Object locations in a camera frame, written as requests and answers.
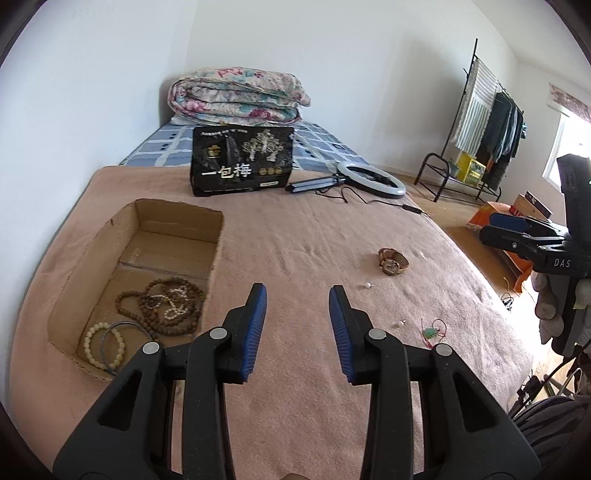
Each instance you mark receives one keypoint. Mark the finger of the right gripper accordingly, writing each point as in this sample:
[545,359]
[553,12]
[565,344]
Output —
[506,222]

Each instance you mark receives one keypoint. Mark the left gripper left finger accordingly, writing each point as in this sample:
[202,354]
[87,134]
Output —
[245,325]

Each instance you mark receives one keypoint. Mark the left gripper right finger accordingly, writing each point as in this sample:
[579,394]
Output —
[350,327]

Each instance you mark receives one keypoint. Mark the blue thin bangle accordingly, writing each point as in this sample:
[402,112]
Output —
[111,366]

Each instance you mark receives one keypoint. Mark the white gloved right hand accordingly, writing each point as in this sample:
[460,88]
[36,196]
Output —
[551,309]

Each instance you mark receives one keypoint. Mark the brown box on floor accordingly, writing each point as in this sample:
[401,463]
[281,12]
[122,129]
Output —
[528,205]

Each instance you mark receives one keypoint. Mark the orange box on floor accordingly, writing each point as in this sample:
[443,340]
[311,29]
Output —
[480,220]

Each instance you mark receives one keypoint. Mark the yellow box on rack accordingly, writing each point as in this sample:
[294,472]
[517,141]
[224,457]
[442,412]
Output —
[470,171]

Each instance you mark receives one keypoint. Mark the dark hanging clothes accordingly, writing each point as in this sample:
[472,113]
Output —
[505,130]

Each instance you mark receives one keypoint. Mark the black clothes rack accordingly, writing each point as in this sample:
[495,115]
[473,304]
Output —
[438,170]

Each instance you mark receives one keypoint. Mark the cardboard box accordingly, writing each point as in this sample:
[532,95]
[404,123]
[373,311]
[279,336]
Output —
[150,263]

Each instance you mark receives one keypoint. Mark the striped hanging towel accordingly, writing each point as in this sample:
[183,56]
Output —
[476,108]

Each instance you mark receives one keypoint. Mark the black folded tripod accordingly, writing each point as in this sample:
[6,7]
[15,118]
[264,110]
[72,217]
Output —
[315,184]

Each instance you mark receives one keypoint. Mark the black snack bag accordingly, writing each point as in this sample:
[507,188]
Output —
[236,159]

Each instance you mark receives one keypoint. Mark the floral folded quilt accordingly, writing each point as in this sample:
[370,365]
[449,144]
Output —
[237,95]

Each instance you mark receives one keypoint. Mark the red string green charm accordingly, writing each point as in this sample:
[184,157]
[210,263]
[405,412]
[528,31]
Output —
[434,333]

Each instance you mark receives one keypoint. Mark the white ring light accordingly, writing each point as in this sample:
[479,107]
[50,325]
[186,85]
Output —
[372,179]

